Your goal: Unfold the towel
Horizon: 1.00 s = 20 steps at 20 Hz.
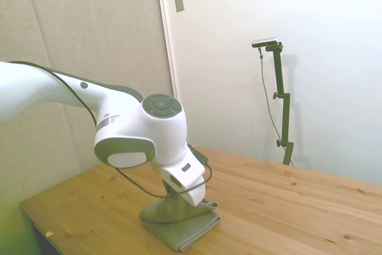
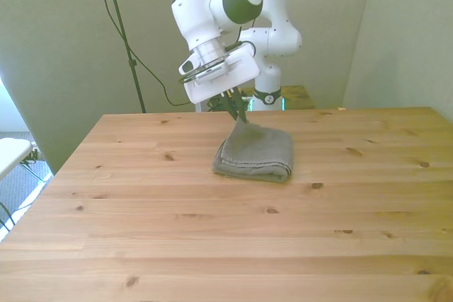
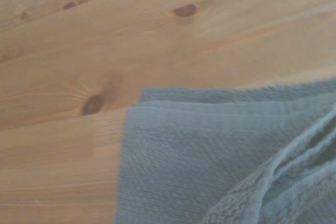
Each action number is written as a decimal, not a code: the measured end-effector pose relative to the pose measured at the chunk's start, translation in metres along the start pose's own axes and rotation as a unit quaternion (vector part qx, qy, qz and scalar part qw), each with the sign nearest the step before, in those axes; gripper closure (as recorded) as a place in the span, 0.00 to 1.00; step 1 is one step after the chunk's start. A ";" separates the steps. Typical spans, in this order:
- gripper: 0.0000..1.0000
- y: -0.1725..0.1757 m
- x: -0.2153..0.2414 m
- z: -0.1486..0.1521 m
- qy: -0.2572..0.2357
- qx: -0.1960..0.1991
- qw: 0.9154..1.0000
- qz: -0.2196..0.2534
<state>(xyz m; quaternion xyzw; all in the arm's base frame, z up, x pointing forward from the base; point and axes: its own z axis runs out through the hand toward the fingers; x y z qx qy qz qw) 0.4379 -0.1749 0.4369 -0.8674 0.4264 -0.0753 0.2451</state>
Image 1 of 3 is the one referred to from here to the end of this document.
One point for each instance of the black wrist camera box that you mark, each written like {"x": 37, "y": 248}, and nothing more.
{"x": 199, "y": 156}

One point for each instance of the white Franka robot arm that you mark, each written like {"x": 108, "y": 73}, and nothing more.
{"x": 125, "y": 123}

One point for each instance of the camera on black stand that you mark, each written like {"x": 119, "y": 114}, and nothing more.
{"x": 263, "y": 73}

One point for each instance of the silver camera on stand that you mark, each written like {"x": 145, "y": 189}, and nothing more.
{"x": 265, "y": 42}

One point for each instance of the white door frame trim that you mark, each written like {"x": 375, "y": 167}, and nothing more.
{"x": 167, "y": 34}

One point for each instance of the small orange tape scrap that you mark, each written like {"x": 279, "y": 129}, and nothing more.
{"x": 49, "y": 233}

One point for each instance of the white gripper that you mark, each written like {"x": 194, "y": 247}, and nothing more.
{"x": 194, "y": 192}

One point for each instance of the grey-blue terry towel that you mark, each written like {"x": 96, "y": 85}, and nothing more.
{"x": 185, "y": 231}

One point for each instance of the dark green camera stand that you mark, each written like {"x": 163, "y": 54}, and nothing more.
{"x": 285, "y": 117}

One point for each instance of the grey wall switch plate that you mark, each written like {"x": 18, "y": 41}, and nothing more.
{"x": 179, "y": 1}

